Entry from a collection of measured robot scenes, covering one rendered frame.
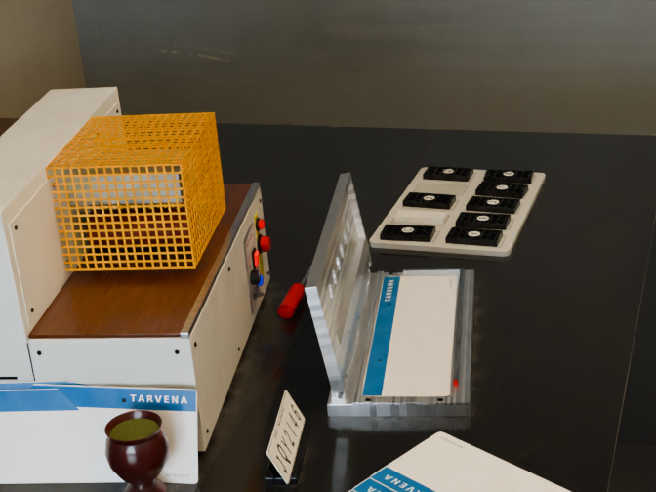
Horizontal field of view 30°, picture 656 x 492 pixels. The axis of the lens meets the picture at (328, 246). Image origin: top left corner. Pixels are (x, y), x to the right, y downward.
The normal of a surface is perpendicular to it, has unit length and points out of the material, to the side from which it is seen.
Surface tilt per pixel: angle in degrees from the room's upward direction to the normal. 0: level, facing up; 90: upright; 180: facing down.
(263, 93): 90
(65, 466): 63
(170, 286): 0
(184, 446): 69
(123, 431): 0
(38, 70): 90
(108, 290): 0
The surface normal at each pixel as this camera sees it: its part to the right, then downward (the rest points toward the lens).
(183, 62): -0.30, 0.41
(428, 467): -0.07, -0.91
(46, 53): 0.95, 0.05
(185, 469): -0.21, 0.07
